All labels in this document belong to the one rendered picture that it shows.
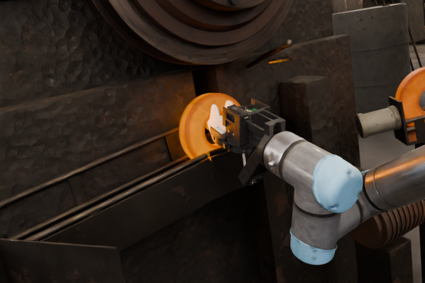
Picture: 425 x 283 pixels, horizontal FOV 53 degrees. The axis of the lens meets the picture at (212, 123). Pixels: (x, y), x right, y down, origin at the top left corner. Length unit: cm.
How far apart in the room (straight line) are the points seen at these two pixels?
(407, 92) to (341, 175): 49
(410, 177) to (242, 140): 28
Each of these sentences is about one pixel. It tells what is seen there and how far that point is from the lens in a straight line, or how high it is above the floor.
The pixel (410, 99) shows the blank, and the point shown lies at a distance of 109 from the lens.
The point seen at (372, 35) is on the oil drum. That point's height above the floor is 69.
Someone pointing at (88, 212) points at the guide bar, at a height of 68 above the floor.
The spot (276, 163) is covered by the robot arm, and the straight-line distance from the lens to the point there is 69.
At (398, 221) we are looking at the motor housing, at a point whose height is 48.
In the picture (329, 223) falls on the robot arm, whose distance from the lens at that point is 69.
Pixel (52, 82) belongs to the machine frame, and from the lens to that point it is 87.
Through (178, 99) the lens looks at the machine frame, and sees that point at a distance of 90.
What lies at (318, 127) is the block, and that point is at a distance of 101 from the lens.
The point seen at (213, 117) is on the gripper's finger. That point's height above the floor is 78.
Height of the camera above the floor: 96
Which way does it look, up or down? 13 degrees down
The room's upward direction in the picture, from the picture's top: 9 degrees counter-clockwise
